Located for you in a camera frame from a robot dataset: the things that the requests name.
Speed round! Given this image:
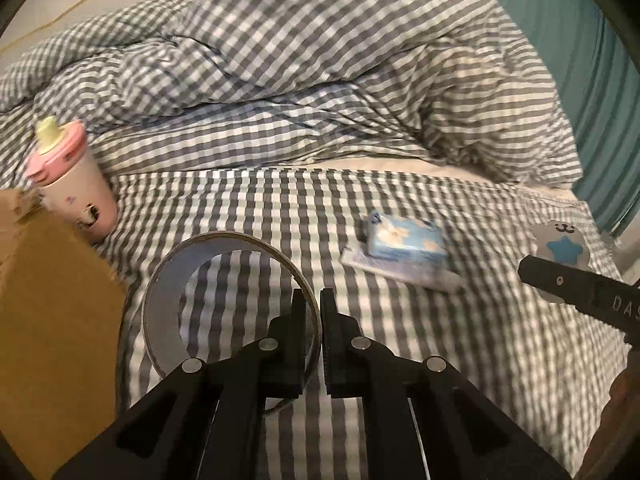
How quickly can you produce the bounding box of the person's right forearm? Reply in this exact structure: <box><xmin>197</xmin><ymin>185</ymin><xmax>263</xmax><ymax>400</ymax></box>
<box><xmin>582</xmin><ymin>365</ymin><xmax>640</xmax><ymax>480</ymax></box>

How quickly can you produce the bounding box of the grey checkered duvet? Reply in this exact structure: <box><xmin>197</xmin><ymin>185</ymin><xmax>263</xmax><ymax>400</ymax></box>
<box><xmin>0</xmin><ymin>0</ymin><xmax>583</xmax><ymax>186</ymax></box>

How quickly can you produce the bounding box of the cardboard box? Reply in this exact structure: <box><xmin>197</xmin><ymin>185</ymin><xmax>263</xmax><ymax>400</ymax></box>
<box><xmin>0</xmin><ymin>189</ymin><xmax>126</xmax><ymax>480</ymax></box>

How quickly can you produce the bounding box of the white seal toy blue star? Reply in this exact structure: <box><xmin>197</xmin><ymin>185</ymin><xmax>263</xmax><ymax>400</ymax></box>
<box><xmin>530</xmin><ymin>220</ymin><xmax>593</xmax><ymax>303</ymax></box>

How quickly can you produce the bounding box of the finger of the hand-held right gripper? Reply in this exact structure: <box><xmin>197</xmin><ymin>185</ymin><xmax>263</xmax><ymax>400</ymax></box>
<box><xmin>517</xmin><ymin>255</ymin><xmax>640</xmax><ymax>335</ymax></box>

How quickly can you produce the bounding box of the teal curtain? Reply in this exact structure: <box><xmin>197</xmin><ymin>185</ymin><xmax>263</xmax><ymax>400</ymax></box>
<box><xmin>450</xmin><ymin>0</ymin><xmax>640</xmax><ymax>236</ymax></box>

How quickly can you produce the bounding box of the pink lidded cup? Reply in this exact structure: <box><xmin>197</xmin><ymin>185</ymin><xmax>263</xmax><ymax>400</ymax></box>
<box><xmin>25</xmin><ymin>115</ymin><xmax>118</xmax><ymax>243</ymax></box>

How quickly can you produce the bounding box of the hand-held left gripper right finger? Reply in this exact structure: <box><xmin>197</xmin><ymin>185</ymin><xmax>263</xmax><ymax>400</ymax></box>
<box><xmin>320</xmin><ymin>287</ymin><xmax>571</xmax><ymax>480</ymax></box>

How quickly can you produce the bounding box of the clear tape roll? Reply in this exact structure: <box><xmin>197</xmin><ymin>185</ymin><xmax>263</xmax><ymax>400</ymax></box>
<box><xmin>141</xmin><ymin>231</ymin><xmax>321</xmax><ymax>416</ymax></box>

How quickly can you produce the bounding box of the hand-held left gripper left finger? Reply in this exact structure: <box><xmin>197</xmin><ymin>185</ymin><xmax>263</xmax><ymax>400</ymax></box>
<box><xmin>52</xmin><ymin>287</ymin><xmax>321</xmax><ymax>480</ymax></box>

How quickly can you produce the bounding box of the blue floral tissue pack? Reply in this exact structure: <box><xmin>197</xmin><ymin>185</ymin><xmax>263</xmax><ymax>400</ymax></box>
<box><xmin>367</xmin><ymin>211</ymin><xmax>448</xmax><ymax>263</ymax></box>

